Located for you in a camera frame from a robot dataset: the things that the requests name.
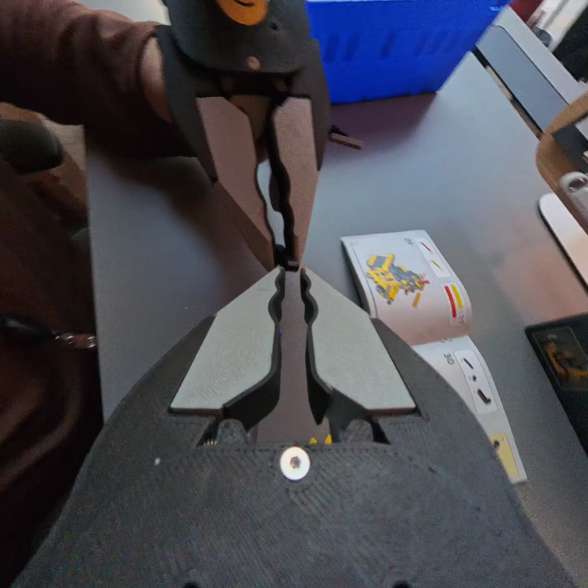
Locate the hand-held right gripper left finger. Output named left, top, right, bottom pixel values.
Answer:
left=170, top=266, right=285, bottom=430

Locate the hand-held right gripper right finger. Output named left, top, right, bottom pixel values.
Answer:
left=301, top=269, right=416, bottom=425

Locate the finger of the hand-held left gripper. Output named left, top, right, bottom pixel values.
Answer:
left=268, top=96, right=319, bottom=267
left=198, top=96, right=284, bottom=270

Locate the person's left forearm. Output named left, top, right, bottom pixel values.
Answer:
left=0, top=0, right=184, bottom=159

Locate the lego instruction booklet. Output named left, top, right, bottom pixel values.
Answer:
left=341, top=230, right=528, bottom=484

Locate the black lego box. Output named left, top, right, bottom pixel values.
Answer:
left=526, top=315, right=588, bottom=455

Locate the person's left hand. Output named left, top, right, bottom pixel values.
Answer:
left=140, top=37, right=178, bottom=128

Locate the blue plastic bin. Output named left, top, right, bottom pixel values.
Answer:
left=305, top=0, right=511, bottom=105

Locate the person's brown clothing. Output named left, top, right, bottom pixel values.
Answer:
left=0, top=103, right=104, bottom=588

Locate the grey monitor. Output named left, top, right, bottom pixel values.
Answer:
left=475, top=7, right=588, bottom=135

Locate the silver monitor stand base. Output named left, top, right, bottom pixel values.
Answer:
left=540, top=193, right=588, bottom=276

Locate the brown wooden stand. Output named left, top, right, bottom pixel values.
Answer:
left=535, top=92, right=588, bottom=199

